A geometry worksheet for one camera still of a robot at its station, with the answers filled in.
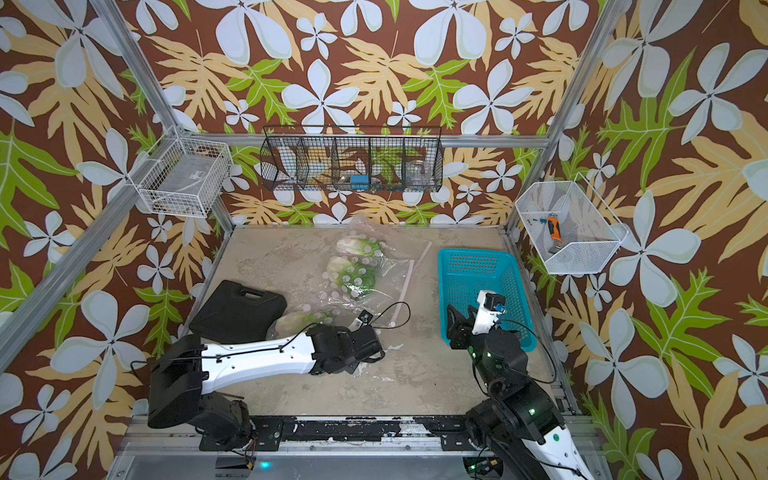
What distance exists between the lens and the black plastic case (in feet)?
2.88

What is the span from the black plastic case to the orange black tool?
842mm

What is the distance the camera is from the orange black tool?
0.82 m
